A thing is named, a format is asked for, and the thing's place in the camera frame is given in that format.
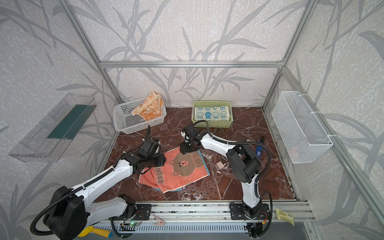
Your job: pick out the white wire mesh basket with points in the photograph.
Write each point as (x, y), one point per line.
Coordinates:
(300, 129)

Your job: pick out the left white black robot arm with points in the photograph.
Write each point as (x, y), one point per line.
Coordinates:
(72, 210)

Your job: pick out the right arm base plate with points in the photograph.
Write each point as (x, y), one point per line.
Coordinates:
(238, 212)

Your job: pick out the white plastic laundry basket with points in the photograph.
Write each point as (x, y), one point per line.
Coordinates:
(125, 122)

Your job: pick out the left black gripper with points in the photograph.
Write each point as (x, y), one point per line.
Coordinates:
(160, 160)

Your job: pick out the teal patterned towel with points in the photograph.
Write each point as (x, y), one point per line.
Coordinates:
(221, 113)

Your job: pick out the pink clothespin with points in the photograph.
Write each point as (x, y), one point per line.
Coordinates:
(158, 221)

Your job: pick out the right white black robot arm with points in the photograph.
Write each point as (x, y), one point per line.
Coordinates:
(243, 160)

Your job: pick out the green plastic basket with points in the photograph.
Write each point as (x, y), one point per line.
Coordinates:
(213, 124)

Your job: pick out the yellow plastic scoop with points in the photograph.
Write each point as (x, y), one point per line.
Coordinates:
(100, 232)

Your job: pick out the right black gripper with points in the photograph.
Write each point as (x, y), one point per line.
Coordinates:
(186, 147)

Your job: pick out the green circuit board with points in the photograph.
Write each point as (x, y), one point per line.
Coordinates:
(131, 225)

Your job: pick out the clear acrylic wall shelf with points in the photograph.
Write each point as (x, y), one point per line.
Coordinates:
(50, 138)

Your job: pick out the aluminium front rail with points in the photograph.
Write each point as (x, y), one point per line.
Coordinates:
(215, 211)

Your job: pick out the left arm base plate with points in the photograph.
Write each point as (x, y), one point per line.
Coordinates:
(142, 212)

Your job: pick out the yellow paper tag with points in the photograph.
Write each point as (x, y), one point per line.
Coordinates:
(285, 216)

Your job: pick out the red patterned towel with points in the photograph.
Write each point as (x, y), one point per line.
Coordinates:
(179, 171)

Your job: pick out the orange patterned towel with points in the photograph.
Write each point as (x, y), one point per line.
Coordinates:
(151, 108)

